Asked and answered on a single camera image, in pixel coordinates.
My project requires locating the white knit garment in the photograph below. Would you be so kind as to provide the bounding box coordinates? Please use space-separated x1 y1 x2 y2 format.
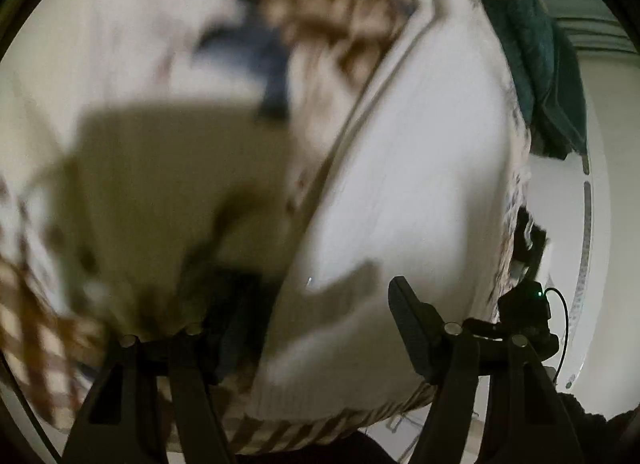
247 20 512 421

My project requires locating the white curved headboard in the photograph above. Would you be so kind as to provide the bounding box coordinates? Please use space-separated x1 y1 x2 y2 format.
527 56 639 418

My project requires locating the floral bed cover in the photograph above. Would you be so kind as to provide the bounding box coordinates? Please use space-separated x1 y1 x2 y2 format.
1 0 529 454

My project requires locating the dark green folded blanket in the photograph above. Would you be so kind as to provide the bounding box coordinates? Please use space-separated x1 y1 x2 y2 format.
480 0 588 161

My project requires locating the blue striped curtain right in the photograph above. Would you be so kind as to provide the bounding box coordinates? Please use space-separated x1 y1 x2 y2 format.
541 0 639 56

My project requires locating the black cable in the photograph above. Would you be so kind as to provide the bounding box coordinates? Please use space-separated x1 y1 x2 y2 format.
541 286 572 380

